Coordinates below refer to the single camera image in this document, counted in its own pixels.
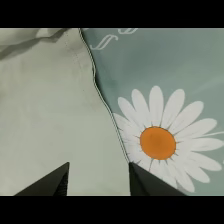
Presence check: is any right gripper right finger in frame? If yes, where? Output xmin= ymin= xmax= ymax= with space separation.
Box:
xmin=128 ymin=161 xmax=186 ymax=197

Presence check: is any pale green shirt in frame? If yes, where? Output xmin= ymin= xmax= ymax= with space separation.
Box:
xmin=0 ymin=28 xmax=131 ymax=197

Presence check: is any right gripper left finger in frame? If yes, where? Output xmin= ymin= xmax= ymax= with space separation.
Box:
xmin=13 ymin=161 xmax=71 ymax=197

